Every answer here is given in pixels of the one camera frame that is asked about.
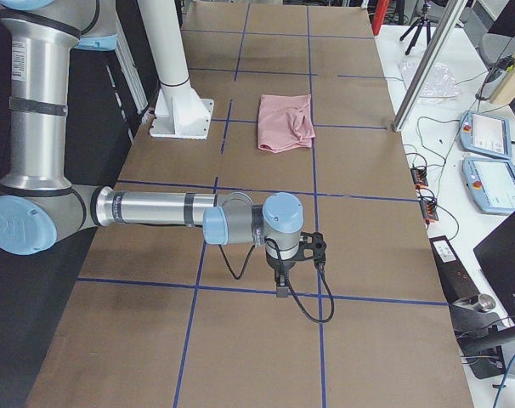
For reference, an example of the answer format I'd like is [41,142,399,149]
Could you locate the far blue teach pendant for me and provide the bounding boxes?
[457,110,512,159]

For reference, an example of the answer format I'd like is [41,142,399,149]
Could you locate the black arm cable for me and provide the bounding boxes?
[218,237,336,324]

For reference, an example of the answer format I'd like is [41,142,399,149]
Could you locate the blue teach pendant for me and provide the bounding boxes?
[457,110,512,159]
[461,158,515,215]

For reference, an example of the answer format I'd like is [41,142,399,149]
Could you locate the black monitor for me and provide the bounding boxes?
[473,212,515,315]

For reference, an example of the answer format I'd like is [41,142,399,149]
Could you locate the black box with label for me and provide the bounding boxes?
[429,235,479,303]

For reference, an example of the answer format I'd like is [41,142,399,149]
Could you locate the pink snoopy t-shirt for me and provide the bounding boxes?
[257,94,315,153]

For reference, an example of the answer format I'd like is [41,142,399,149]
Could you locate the grey clamp with knob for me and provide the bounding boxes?
[449,293,499,338]

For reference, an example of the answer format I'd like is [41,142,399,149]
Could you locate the red object at back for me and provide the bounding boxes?
[371,0,390,36]

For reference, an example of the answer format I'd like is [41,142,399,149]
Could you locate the aluminium frame post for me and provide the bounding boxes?
[392,0,467,132]

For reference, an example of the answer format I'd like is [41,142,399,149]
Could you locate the black camera tripod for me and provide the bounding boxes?
[399,1,432,55]

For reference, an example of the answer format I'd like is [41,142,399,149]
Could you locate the near blue teach pendant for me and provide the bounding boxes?
[461,158,515,215]

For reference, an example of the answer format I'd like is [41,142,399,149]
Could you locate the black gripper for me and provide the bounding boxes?
[265,231,327,297]

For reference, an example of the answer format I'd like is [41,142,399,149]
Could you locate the clear plastic bag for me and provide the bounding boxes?
[399,59,461,99]

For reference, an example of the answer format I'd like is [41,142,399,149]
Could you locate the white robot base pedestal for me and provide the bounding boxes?
[138,0,214,139]

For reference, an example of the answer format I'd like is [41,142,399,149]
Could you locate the near orange connector box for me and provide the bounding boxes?
[420,197,439,225]

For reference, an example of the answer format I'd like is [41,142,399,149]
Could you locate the orange connector box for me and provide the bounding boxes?
[410,167,428,189]
[420,197,439,225]

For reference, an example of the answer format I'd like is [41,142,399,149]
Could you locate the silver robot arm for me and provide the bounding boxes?
[0,1,326,297]

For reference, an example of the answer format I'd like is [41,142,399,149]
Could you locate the far orange connector box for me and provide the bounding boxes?
[410,167,428,189]

